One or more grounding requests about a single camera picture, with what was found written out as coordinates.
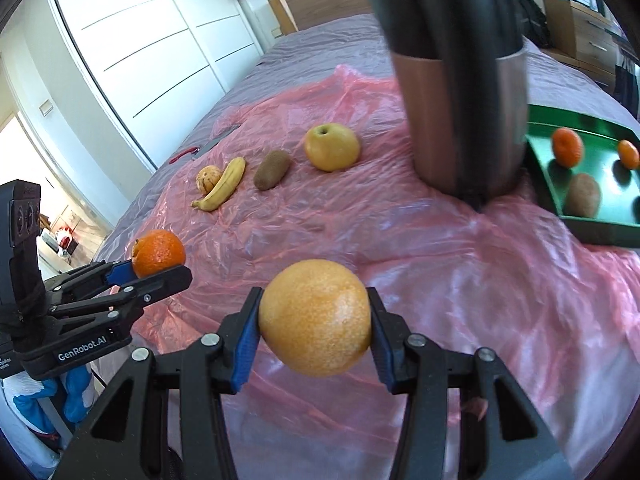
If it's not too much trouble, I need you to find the brown kiwi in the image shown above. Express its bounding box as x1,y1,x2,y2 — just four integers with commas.
564,174,602,218
254,150,292,191

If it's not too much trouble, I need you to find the white wardrobe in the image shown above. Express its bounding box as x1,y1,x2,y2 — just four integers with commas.
56,0,262,167

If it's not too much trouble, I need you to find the gloved left hand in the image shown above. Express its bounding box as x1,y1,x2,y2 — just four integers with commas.
1,365,96,450

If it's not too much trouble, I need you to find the pink plastic sheet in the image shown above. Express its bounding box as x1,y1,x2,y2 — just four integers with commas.
124,65,639,479

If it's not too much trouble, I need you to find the yellow orange round fruit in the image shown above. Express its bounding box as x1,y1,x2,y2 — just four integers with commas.
258,259,372,377

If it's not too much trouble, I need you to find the large orange mandarin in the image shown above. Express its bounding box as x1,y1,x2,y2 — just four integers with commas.
551,127,585,169

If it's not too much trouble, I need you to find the yellow banana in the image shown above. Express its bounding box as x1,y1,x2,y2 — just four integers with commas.
191,157,246,211

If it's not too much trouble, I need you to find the red lanyard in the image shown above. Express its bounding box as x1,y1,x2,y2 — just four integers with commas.
168,146,202,165

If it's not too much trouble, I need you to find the black steel electric kettle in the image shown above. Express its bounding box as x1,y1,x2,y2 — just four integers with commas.
369,0,528,209

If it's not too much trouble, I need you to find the black tracking camera unit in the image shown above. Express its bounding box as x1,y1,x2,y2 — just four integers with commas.
0,180,44,335

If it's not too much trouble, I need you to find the yellow apple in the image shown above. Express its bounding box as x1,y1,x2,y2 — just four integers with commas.
304,122,360,172

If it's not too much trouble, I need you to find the wooden drawer cabinet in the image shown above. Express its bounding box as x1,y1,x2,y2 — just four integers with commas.
544,0,620,94

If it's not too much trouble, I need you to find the black backpack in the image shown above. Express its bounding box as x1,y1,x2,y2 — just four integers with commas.
514,0,553,49

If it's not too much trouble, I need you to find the small orange mandarin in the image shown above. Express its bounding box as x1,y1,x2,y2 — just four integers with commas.
617,140,640,171

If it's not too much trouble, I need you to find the wooden headboard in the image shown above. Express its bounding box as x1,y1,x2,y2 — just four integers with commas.
268,0,372,36

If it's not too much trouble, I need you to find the dark tote bag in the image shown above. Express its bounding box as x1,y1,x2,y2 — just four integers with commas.
613,56,639,118

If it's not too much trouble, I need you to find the striped yellow pepino melon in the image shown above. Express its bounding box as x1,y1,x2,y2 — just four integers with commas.
195,165,222,196

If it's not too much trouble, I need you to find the green metal tray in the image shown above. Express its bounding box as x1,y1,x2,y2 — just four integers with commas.
524,105,639,249

